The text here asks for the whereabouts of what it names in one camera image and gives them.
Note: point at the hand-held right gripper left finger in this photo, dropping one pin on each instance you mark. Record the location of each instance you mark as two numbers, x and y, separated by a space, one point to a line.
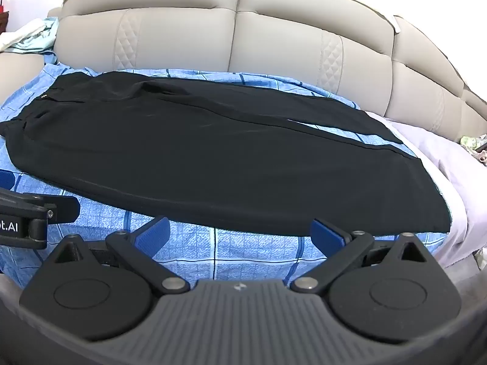
156 232

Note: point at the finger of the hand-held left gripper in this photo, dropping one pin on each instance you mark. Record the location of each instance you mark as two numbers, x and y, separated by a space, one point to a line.
5 180
57 207

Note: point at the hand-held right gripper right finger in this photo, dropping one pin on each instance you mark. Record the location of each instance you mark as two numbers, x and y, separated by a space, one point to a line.
326 235

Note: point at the black pants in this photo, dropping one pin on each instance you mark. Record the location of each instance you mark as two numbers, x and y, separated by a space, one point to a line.
190 152

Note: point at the blue plaid blanket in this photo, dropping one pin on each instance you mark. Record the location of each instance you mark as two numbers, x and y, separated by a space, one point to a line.
228 247

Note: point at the lavender bed sheet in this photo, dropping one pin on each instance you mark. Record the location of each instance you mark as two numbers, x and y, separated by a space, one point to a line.
456 182

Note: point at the light blue cloth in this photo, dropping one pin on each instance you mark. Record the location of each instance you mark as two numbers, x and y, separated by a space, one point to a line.
42 42

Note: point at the white cloth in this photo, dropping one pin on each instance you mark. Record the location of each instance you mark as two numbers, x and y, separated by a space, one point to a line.
23 34

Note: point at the dark red object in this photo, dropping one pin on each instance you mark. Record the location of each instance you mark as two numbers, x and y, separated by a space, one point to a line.
3 17

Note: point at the floral patterned cloth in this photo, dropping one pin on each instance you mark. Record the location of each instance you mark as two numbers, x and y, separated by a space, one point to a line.
471 144

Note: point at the beige padded headboard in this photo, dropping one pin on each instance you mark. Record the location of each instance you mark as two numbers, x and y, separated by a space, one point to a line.
266 38

